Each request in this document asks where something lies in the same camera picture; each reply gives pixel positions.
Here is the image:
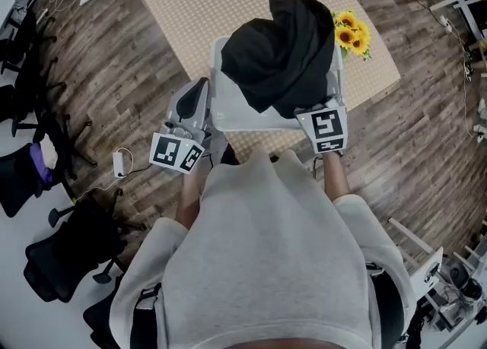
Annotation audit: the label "black harness strap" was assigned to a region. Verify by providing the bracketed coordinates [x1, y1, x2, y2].
[129, 282, 165, 349]
[367, 262, 406, 349]

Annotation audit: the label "white side table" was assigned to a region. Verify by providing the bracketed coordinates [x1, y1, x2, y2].
[387, 217, 487, 344]

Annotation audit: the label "black clothes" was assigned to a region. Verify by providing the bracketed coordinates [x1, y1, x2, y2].
[220, 0, 336, 119]

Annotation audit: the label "yellow sunflower bouquet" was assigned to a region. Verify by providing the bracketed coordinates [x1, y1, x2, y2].
[329, 8, 372, 62]

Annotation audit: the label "black office chair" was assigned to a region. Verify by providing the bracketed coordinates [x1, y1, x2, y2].
[23, 191, 129, 305]
[83, 274, 134, 349]
[0, 8, 58, 75]
[0, 81, 98, 219]

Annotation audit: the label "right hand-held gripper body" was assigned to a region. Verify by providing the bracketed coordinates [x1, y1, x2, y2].
[294, 96, 348, 155]

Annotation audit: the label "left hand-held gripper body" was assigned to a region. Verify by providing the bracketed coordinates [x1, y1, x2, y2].
[149, 111, 212, 176]

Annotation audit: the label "white power adapter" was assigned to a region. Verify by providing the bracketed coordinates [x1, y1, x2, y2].
[112, 148, 133, 179]

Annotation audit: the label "white plastic laundry basket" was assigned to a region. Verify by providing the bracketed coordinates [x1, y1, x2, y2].
[210, 35, 345, 132]

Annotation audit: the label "person's light grey shirt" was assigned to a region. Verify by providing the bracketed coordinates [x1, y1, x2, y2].
[110, 148, 418, 349]

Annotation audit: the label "beige checkered table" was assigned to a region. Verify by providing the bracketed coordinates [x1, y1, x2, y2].
[125, 0, 403, 166]

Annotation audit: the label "person's left forearm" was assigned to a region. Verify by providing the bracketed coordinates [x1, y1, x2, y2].
[177, 160, 209, 233]

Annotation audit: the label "person's right forearm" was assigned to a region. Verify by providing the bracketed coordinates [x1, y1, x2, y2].
[321, 151, 351, 204]

